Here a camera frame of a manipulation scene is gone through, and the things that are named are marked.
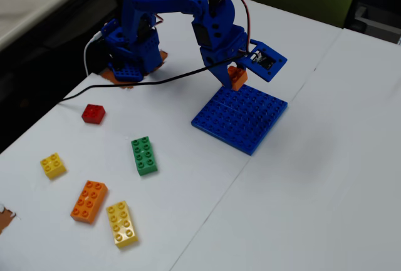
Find white power cable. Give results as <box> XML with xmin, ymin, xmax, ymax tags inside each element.
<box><xmin>83</xmin><ymin>31</ymin><xmax>104</xmax><ymax>77</ymax></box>

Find orange 2x2 toy block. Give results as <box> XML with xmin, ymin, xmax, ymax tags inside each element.
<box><xmin>227</xmin><ymin>66</ymin><xmax>249</xmax><ymax>92</ymax></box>

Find red white servo wire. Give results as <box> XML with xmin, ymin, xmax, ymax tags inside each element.
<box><xmin>224</xmin><ymin>0</ymin><xmax>253</xmax><ymax>54</ymax></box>

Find orange 2x4 toy block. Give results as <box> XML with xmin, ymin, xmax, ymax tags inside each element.
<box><xmin>70</xmin><ymin>180</ymin><xmax>109</xmax><ymax>225</ymax></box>

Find black camera cable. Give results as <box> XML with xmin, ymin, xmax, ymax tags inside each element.
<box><xmin>58</xmin><ymin>51</ymin><xmax>248</xmax><ymax>105</ymax></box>

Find white side table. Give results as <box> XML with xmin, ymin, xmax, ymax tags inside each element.
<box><xmin>0</xmin><ymin>0</ymin><xmax>106</xmax><ymax>51</ymax></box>

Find blue 8x8 stud baseplate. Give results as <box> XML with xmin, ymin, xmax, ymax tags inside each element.
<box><xmin>190</xmin><ymin>83</ymin><xmax>289</xmax><ymax>156</ymax></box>

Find yellow 2x2 toy block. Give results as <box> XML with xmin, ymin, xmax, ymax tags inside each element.
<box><xmin>39</xmin><ymin>152</ymin><xmax>68</xmax><ymax>180</ymax></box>

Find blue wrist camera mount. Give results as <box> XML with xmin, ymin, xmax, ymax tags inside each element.
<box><xmin>240</xmin><ymin>39</ymin><xmax>288</xmax><ymax>83</ymax></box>

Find yellow 2x4 toy block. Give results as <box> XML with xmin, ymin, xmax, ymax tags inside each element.
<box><xmin>105</xmin><ymin>200</ymin><xmax>140</xmax><ymax>249</ymax></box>

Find grey storage box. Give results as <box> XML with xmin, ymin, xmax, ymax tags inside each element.
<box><xmin>353</xmin><ymin>1</ymin><xmax>401</xmax><ymax>46</ymax></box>

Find red 2x2 toy block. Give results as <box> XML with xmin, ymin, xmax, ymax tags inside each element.
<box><xmin>81</xmin><ymin>103</ymin><xmax>107</xmax><ymax>125</ymax></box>

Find green 2x4 toy block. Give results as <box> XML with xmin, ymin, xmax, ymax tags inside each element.
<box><xmin>130</xmin><ymin>135</ymin><xmax>159</xmax><ymax>177</ymax></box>

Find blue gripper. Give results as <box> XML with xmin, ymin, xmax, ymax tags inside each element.
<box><xmin>191</xmin><ymin>14</ymin><xmax>249</xmax><ymax>90</ymax></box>

